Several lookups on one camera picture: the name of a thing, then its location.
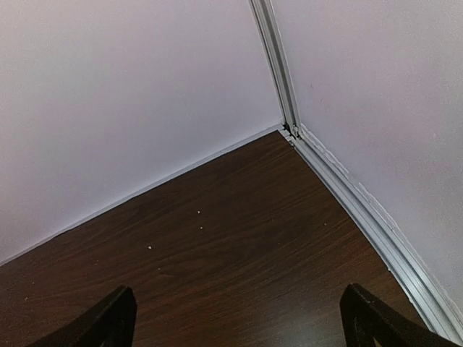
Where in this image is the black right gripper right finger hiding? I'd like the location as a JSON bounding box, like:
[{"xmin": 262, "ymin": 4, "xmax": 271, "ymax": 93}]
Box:
[{"xmin": 339, "ymin": 283, "xmax": 456, "ymax": 346}]

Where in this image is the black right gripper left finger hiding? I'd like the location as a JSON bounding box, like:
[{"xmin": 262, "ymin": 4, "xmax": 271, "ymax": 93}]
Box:
[{"xmin": 31, "ymin": 286, "xmax": 137, "ymax": 346}]

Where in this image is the aluminium right table rail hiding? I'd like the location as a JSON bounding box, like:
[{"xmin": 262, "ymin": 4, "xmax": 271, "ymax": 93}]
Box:
[{"xmin": 281, "ymin": 124, "xmax": 462, "ymax": 345}]

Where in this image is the aluminium right corner post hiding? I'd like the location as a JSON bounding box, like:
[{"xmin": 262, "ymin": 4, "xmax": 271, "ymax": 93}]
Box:
[{"xmin": 250, "ymin": 0, "xmax": 300, "ymax": 137}]

